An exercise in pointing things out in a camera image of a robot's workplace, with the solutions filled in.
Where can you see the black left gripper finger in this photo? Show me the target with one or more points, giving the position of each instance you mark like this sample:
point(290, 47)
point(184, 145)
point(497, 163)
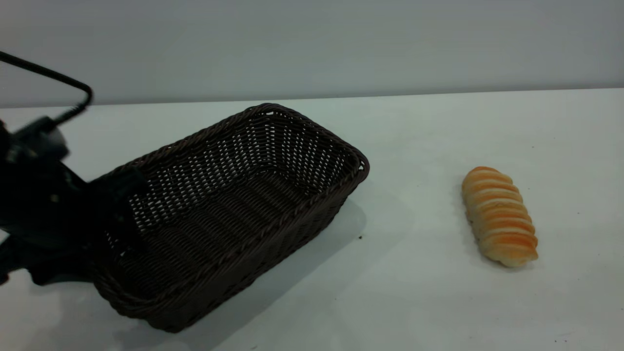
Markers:
point(63, 277)
point(122, 180)

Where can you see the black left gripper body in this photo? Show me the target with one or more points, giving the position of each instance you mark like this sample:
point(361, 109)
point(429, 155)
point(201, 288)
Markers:
point(44, 209)

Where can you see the dark brown woven basket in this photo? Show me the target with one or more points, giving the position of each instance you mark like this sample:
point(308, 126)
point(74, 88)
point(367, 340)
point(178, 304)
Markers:
point(234, 224)

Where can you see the orange striped bread roll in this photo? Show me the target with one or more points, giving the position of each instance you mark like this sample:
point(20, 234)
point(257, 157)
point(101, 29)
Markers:
point(499, 217)

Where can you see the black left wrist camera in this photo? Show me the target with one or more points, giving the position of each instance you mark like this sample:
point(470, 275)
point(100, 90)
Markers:
point(36, 141)

